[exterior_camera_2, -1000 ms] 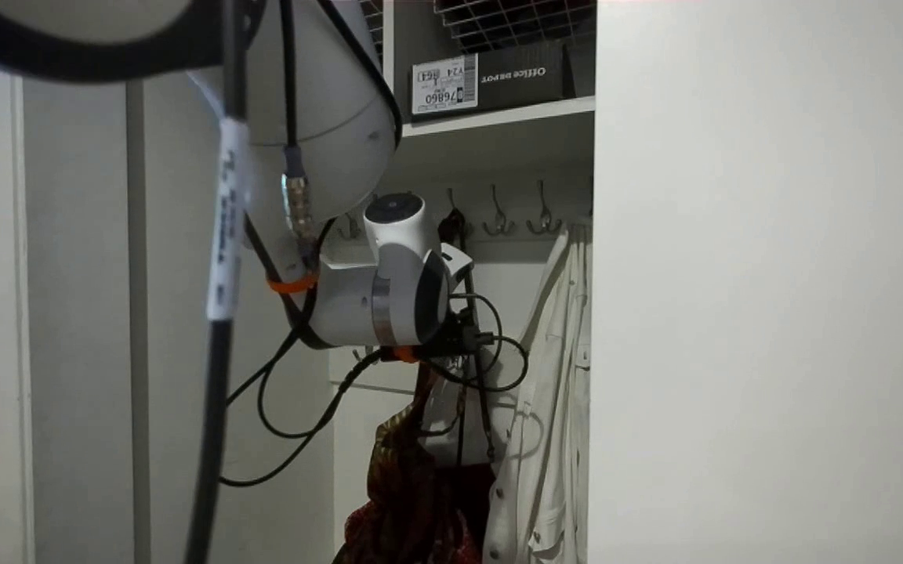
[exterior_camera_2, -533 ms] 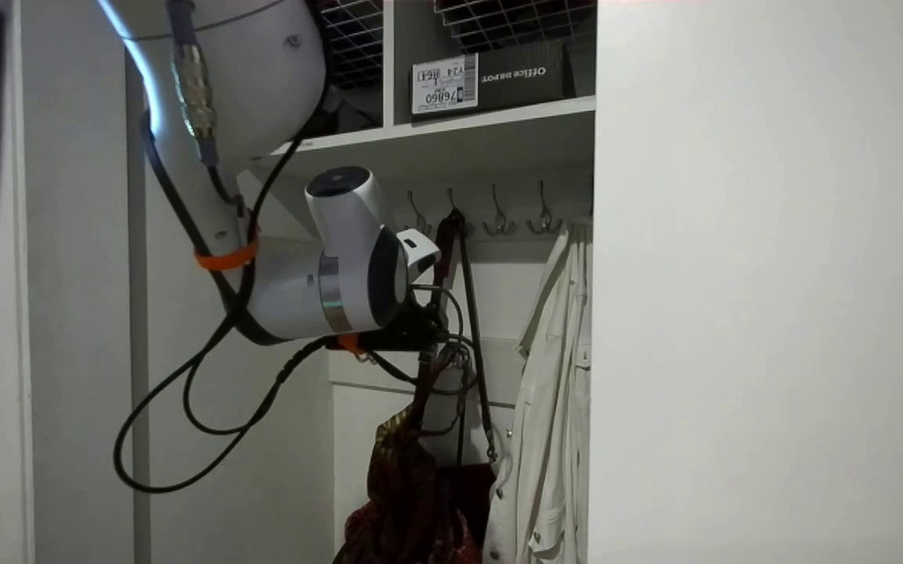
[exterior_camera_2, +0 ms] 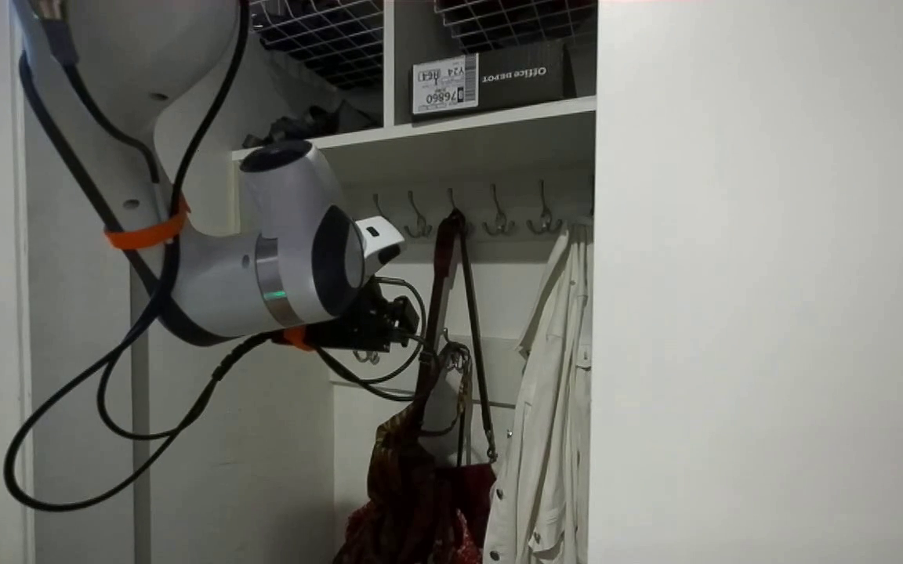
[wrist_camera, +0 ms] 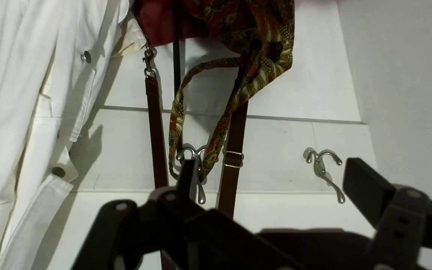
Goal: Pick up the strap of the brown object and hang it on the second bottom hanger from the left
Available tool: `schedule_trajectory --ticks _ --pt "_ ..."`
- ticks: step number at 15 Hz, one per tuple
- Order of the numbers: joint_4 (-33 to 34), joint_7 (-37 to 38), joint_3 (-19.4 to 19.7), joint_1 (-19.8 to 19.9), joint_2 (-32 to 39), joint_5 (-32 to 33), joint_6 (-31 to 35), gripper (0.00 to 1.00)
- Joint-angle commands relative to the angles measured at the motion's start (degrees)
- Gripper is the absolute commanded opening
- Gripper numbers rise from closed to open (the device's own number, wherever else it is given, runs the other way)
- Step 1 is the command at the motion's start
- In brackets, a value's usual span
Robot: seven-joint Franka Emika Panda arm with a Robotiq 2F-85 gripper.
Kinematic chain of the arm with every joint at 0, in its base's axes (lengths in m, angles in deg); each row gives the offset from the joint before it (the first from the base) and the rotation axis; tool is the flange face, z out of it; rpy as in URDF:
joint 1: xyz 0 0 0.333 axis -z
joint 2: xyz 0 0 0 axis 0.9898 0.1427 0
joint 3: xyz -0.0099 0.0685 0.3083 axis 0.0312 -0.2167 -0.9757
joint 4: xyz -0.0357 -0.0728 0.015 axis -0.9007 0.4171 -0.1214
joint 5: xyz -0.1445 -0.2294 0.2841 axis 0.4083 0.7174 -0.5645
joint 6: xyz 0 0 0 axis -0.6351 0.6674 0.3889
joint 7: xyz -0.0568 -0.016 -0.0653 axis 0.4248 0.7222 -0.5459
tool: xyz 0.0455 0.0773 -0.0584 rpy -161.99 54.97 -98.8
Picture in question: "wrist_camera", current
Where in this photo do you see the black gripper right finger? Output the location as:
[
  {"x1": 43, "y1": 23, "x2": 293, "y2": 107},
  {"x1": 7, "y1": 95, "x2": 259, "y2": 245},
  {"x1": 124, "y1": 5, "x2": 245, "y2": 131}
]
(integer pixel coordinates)
[{"x1": 343, "y1": 158, "x2": 432, "y2": 270}]

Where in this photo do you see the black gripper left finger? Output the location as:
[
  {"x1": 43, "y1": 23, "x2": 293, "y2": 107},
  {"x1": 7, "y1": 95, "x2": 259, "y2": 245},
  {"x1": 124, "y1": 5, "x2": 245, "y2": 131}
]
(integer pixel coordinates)
[{"x1": 71, "y1": 158, "x2": 298, "y2": 270}]

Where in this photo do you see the patterned brown red fabric bag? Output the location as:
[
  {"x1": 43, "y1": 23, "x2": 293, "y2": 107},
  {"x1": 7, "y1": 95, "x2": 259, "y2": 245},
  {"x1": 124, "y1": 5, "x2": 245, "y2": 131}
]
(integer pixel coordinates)
[{"x1": 133, "y1": 0, "x2": 298, "y2": 185}]

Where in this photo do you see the white closet side panel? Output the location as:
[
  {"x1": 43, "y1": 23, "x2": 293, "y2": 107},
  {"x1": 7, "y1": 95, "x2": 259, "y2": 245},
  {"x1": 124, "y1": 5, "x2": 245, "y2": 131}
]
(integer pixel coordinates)
[{"x1": 335, "y1": 0, "x2": 432, "y2": 208}]

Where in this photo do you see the white hanging coat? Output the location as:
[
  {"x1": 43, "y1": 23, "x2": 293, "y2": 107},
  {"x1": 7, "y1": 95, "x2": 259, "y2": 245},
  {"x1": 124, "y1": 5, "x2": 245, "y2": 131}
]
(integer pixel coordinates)
[{"x1": 0, "y1": 0, "x2": 145, "y2": 270}]

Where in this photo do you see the silver wall hook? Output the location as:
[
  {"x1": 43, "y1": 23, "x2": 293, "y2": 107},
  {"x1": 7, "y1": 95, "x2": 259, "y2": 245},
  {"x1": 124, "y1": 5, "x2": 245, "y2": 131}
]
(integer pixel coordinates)
[
  {"x1": 170, "y1": 143, "x2": 211, "y2": 206},
  {"x1": 302, "y1": 146, "x2": 349, "y2": 206}
]

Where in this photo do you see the thin black strap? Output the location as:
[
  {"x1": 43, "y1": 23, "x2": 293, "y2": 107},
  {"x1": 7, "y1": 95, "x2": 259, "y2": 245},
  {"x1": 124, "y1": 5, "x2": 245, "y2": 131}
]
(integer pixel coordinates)
[{"x1": 172, "y1": 14, "x2": 187, "y2": 158}]

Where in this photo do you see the white hook rail board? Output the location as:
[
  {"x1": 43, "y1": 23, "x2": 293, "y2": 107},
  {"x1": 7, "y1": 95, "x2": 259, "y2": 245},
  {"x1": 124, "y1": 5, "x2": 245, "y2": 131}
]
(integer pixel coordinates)
[{"x1": 71, "y1": 104, "x2": 379, "y2": 196}]

